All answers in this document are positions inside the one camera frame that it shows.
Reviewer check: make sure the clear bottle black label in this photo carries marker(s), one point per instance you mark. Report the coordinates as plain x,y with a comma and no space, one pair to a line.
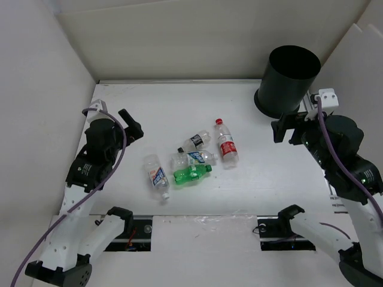
196,142

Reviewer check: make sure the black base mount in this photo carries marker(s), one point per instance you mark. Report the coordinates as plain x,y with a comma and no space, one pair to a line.
274,238
138,240

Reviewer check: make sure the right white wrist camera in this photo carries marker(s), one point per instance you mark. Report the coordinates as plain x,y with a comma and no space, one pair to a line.
329,100

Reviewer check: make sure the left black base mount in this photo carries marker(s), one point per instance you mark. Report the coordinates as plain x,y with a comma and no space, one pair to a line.
138,240

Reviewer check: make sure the clear bottle blue white label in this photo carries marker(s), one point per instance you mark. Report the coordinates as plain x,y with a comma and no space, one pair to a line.
186,159

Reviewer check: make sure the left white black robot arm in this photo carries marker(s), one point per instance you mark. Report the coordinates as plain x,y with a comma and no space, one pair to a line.
68,257

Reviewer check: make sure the green plastic bottle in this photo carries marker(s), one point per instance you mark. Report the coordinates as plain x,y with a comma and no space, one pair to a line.
191,174

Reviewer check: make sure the black cylindrical bin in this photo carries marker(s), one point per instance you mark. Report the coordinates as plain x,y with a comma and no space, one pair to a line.
289,73

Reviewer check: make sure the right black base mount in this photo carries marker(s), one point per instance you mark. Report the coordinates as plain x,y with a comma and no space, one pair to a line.
274,238

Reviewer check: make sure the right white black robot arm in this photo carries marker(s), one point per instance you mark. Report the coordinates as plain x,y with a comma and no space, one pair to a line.
359,186

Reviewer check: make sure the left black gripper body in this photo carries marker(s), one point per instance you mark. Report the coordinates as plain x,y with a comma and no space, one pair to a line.
115,149

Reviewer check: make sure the clear bottle red blue label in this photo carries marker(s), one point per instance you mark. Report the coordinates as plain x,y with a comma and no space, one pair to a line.
157,175

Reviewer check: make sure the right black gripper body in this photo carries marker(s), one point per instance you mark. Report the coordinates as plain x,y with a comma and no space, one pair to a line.
309,130

